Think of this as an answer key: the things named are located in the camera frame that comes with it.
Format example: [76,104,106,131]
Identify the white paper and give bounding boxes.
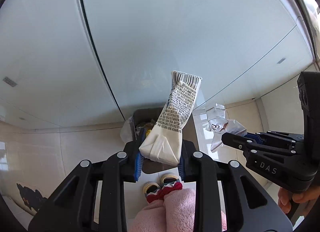
[206,103,247,152]

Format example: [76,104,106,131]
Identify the person's right hand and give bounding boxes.
[278,187,320,214]

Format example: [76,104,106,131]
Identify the red cartoon slipper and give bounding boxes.
[160,173,183,194]
[143,182,162,204]

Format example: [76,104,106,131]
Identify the white milk carton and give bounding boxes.
[139,71,202,166]

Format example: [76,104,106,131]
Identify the black cat floor mat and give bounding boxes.
[16,183,47,212]

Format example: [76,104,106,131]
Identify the dark trash bin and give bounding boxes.
[131,107,199,174]

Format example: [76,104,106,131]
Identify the pink fleece trousers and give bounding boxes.
[128,187,228,232]

